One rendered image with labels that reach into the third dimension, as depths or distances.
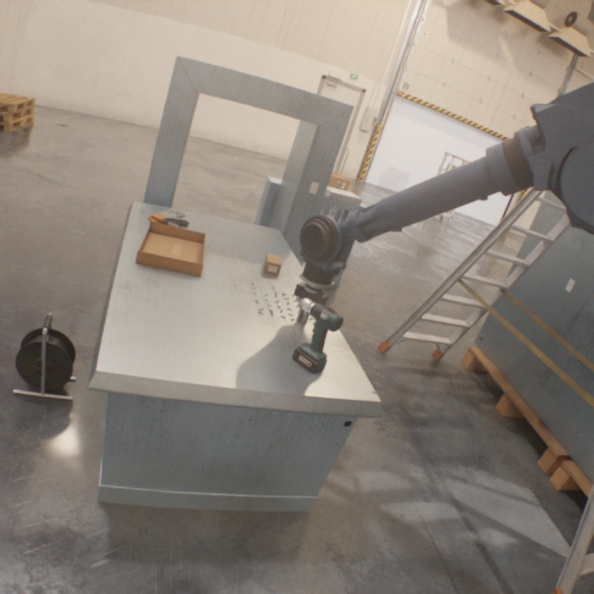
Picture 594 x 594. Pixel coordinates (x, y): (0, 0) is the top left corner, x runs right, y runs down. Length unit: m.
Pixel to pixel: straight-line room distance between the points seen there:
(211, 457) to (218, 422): 0.17
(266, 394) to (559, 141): 1.14
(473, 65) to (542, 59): 2.12
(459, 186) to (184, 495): 1.47
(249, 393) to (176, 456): 0.39
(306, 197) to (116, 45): 8.33
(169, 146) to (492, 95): 10.68
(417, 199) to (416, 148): 10.76
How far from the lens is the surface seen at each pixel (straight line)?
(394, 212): 1.63
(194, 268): 2.11
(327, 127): 3.22
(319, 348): 1.66
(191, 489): 1.85
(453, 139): 12.77
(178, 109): 3.10
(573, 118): 1.41
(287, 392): 1.54
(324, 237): 1.74
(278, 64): 11.01
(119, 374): 1.43
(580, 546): 2.36
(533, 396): 3.49
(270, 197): 3.96
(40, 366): 2.21
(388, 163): 12.12
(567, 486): 3.22
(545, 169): 1.36
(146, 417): 1.57
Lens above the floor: 1.52
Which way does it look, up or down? 25 degrees down
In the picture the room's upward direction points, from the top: 18 degrees clockwise
